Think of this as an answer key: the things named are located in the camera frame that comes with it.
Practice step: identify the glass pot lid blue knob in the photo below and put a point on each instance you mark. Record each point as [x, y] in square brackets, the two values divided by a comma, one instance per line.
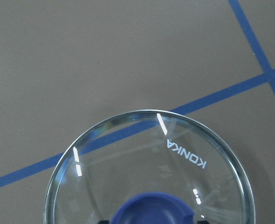
[149, 167]

